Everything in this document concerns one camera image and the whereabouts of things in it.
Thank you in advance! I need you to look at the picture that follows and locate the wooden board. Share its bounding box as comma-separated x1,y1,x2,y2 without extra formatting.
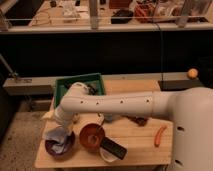
35,80,173,169

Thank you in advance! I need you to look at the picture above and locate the orange toy carrot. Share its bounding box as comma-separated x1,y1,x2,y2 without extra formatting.
154,125,167,147

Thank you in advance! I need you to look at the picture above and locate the purple bowl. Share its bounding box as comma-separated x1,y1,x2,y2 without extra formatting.
45,132,75,157

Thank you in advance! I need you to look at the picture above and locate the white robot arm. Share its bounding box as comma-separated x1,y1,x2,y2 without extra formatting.
54,82,213,171

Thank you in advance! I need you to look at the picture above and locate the white cloth towel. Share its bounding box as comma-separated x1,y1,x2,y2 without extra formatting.
42,125,75,155

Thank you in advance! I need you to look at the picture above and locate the orange ball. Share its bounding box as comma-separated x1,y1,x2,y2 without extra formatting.
187,68,198,79

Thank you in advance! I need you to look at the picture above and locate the green plastic bin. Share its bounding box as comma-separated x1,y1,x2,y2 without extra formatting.
54,73,105,107

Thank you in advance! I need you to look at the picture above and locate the black rectangular block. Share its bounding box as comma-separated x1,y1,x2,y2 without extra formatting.
100,137,127,160

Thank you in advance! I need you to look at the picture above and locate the black bowl on shelf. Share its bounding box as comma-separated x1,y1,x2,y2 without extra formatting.
111,9,133,24

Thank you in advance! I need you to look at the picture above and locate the dark brown toy food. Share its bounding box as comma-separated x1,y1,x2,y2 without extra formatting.
127,116,148,126

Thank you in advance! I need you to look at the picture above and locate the white and blue toy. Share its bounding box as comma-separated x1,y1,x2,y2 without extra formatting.
98,114,114,123

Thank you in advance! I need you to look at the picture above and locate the white small bowl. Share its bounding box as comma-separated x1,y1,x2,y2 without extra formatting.
100,148,118,163

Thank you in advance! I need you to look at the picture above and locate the black hanging cable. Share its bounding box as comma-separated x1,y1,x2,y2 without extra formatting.
153,19,166,83

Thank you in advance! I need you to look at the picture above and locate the orange-brown bowl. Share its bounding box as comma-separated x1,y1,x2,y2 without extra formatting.
79,123,105,151

